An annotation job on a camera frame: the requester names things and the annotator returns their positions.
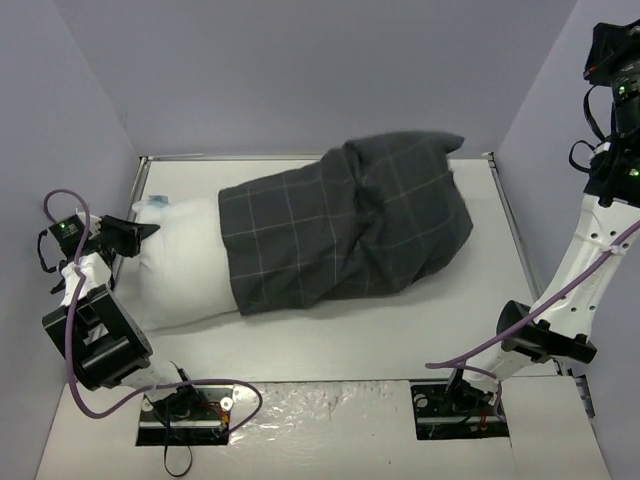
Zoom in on white pillow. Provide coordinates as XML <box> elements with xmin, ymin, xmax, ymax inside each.
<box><xmin>133</xmin><ymin>198</ymin><xmax>237</xmax><ymax>330</ymax></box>

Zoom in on dark grey checked pillowcase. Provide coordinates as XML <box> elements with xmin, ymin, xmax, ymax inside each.
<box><xmin>218</xmin><ymin>131</ymin><xmax>473</xmax><ymax>315</ymax></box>

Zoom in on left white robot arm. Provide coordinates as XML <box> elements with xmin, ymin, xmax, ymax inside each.
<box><xmin>41</xmin><ymin>213</ymin><xmax>187</xmax><ymax>391</ymax></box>

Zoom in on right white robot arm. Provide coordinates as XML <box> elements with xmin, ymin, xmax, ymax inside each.
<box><xmin>443</xmin><ymin>22</ymin><xmax>639</xmax><ymax>413</ymax></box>

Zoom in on blue white care label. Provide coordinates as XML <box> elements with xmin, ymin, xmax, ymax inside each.
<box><xmin>145</xmin><ymin>195</ymin><xmax>169</xmax><ymax>206</ymax></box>

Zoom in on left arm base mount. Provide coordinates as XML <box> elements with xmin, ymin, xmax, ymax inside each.
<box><xmin>135</xmin><ymin>385</ymin><xmax>234</xmax><ymax>447</ymax></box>

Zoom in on black cable loop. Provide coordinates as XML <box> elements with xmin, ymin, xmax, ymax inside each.
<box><xmin>162</xmin><ymin>439</ymin><xmax>193</xmax><ymax>476</ymax></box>

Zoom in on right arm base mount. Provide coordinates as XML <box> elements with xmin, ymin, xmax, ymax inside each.
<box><xmin>410</xmin><ymin>380</ymin><xmax>509</xmax><ymax>441</ymax></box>

